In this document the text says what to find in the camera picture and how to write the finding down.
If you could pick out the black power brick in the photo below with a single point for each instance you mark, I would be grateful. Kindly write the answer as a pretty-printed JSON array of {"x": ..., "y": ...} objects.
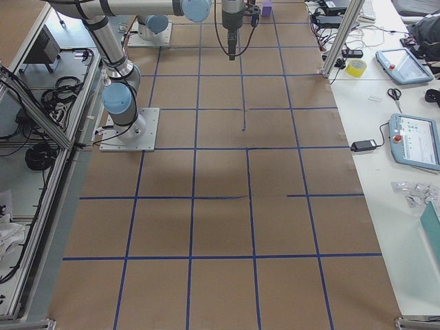
[{"x": 331, "y": 22}]

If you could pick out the blue teach pendant near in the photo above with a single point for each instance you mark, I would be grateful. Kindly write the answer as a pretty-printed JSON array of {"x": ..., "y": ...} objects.
[{"x": 414, "y": 141}]

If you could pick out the black handled scissors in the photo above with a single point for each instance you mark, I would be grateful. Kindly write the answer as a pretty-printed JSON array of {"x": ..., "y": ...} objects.
[{"x": 395, "y": 94}]

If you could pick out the yellow tape roll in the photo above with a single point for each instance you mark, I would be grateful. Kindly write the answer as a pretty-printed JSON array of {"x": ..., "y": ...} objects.
[{"x": 356, "y": 67}]

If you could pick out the black power adapter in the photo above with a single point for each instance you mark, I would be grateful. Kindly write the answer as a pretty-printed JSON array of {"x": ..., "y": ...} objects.
[{"x": 363, "y": 145}]

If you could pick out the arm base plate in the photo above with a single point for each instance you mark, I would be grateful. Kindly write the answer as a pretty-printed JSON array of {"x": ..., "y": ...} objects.
[
  {"x": 140, "y": 137},
  {"x": 141, "y": 36}
]

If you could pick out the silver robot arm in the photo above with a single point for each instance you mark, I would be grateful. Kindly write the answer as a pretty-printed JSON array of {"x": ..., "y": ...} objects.
[
  {"x": 119, "y": 98},
  {"x": 154, "y": 28}
]

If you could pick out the purple foam block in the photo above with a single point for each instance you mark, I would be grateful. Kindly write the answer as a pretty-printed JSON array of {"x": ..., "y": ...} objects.
[{"x": 266, "y": 9}]

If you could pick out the clear plastic parts bags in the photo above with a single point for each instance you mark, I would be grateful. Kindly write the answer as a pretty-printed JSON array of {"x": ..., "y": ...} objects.
[{"x": 417, "y": 194}]

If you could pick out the aluminium frame post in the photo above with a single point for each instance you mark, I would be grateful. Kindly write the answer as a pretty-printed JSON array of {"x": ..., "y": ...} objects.
[{"x": 349, "y": 19}]

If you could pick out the blue teach pendant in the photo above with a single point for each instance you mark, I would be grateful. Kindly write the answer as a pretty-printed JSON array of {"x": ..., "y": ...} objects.
[
  {"x": 403, "y": 67},
  {"x": 414, "y": 141}
]

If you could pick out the grey electronics box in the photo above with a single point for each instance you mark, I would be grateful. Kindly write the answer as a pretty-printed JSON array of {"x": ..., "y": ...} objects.
[{"x": 44, "y": 51}]

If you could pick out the aluminium frame rail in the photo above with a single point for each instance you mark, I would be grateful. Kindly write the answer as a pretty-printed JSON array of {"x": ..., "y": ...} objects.
[{"x": 40, "y": 113}]

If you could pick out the blue teach pendant far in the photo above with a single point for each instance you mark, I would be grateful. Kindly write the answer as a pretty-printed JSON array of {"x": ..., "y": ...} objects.
[{"x": 403, "y": 67}]

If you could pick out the teal board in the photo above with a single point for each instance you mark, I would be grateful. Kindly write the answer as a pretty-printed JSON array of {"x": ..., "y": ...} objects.
[{"x": 430, "y": 223}]

